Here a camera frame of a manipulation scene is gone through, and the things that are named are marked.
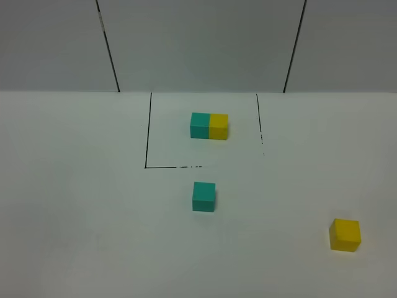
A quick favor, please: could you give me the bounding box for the template teal cube block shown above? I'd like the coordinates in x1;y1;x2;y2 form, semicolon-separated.
190;112;210;139

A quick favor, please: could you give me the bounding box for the template yellow cube block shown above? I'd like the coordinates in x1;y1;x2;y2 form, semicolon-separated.
208;114;228;140

